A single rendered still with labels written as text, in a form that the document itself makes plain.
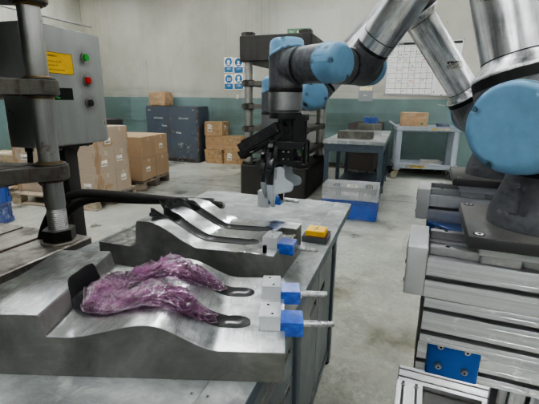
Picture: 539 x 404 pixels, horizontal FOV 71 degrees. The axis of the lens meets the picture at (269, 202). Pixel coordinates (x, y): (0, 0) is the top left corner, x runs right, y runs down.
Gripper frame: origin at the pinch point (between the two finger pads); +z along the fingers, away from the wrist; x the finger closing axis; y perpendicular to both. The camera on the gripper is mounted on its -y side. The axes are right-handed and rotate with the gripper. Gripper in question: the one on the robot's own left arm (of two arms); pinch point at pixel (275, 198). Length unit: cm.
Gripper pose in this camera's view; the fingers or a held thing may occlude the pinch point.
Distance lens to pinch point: 91.0
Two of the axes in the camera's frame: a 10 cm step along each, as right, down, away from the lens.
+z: -0.1, 9.7, 2.5
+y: 9.5, 0.9, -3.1
